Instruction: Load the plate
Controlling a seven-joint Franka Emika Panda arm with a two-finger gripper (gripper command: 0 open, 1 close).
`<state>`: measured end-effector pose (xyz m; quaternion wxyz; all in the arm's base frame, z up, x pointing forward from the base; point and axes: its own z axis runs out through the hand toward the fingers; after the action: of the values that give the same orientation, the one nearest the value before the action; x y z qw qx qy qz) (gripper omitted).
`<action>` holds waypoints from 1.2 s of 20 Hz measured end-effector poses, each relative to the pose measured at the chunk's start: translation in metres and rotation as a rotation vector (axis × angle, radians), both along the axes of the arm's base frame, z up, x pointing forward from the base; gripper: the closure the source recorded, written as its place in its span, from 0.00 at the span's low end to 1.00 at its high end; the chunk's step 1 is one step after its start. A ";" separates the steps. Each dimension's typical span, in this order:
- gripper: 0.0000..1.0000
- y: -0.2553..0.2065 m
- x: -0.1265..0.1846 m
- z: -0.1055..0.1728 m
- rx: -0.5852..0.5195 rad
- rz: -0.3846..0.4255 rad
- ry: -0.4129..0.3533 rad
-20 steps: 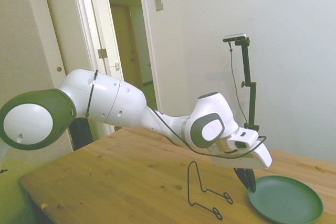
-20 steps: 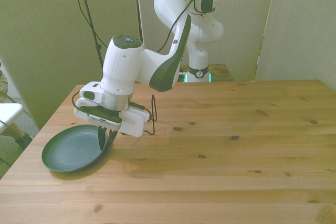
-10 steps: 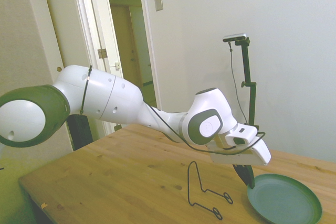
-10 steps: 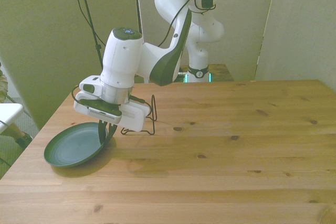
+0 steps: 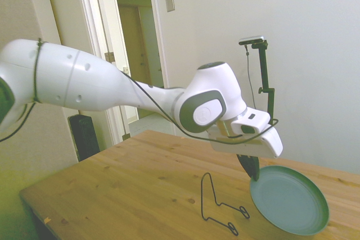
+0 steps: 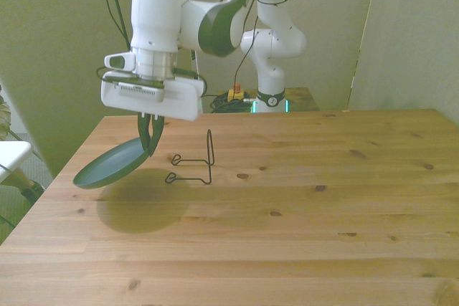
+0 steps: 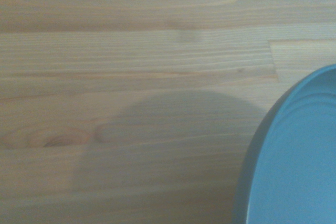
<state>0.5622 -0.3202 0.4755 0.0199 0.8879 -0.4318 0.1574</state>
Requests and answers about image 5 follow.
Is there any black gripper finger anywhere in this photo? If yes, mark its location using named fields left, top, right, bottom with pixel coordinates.
left=253, top=157, right=260, bottom=182
left=237, top=154, right=255, bottom=179

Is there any thin camera cable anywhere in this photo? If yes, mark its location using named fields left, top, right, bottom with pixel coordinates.
left=244, top=44, right=257, bottom=109

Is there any white door frame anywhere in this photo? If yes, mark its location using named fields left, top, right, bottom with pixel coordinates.
left=74, top=0, right=177, bottom=145

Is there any black speaker box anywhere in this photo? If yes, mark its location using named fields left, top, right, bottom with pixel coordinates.
left=68, top=114, right=101, bottom=162

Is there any black wire plate stand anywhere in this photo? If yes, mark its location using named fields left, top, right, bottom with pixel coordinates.
left=200, top=172, right=251, bottom=237

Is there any white open door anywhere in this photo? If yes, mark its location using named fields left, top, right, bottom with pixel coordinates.
left=42, top=0, right=98, bottom=57

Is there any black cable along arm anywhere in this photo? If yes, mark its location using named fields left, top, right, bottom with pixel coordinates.
left=0, top=38, right=280, bottom=143

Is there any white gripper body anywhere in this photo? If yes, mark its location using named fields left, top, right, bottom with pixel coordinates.
left=209, top=126, right=284, bottom=159

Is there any blue round plate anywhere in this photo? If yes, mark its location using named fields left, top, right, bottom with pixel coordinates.
left=249, top=165, right=330, bottom=236

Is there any grey exterior camera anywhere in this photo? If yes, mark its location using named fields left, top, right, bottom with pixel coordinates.
left=238, top=35, right=267, bottom=46

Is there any black camera stand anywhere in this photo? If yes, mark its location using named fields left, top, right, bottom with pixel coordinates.
left=251, top=41, right=276, bottom=124

